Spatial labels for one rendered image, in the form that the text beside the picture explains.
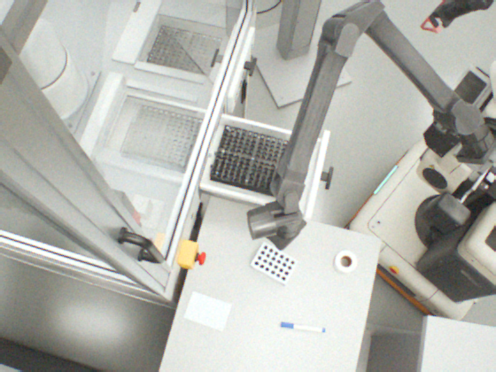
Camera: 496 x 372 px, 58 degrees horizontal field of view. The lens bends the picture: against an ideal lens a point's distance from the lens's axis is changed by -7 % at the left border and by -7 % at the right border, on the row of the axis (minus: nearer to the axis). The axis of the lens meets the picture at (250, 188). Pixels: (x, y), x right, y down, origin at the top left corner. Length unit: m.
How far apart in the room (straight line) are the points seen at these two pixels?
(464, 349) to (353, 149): 1.27
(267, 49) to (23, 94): 2.35
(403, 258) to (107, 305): 1.37
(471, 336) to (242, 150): 0.95
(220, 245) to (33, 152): 1.13
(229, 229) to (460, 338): 0.83
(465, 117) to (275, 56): 1.63
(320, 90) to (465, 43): 2.18
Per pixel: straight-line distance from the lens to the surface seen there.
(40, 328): 2.41
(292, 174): 1.06
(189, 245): 1.36
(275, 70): 2.62
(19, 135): 0.40
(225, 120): 1.52
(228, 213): 1.53
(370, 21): 1.05
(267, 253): 1.47
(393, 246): 2.12
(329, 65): 1.03
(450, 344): 1.64
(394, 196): 2.18
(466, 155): 1.30
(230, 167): 1.43
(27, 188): 0.43
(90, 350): 2.33
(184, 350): 1.48
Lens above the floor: 2.24
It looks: 71 degrees down
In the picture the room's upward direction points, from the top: 8 degrees clockwise
